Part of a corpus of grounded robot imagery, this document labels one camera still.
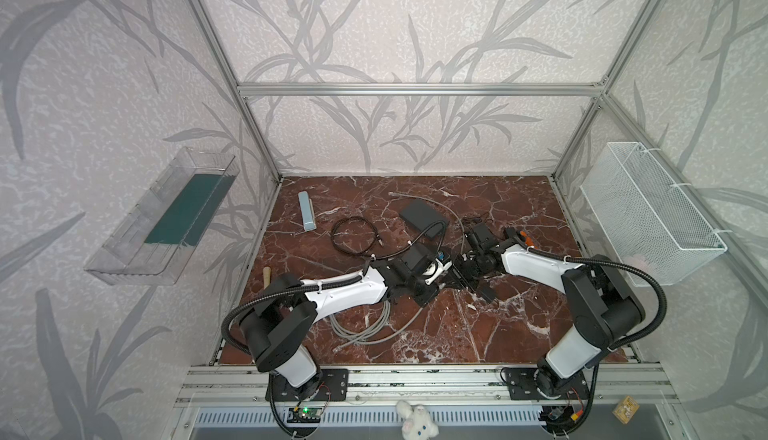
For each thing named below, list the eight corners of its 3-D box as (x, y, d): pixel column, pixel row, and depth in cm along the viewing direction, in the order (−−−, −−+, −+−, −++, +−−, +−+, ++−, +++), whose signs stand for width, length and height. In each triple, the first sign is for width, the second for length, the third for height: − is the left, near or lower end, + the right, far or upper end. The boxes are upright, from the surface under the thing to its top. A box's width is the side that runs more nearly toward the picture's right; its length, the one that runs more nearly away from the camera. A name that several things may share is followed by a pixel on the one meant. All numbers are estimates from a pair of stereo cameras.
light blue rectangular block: (307, 233, 106) (302, 223, 101) (302, 202, 115) (297, 191, 110) (318, 230, 106) (314, 220, 102) (312, 199, 116) (308, 189, 111)
